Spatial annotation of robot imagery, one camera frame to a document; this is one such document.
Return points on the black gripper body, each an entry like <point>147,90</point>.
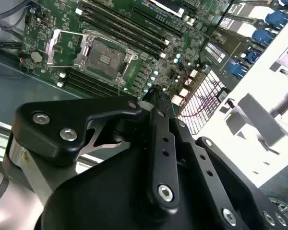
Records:
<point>98,203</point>

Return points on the metal socket cover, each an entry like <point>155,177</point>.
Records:
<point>51,49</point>

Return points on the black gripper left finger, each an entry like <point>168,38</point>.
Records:
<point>62,115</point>

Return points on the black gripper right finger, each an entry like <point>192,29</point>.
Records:
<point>213,182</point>

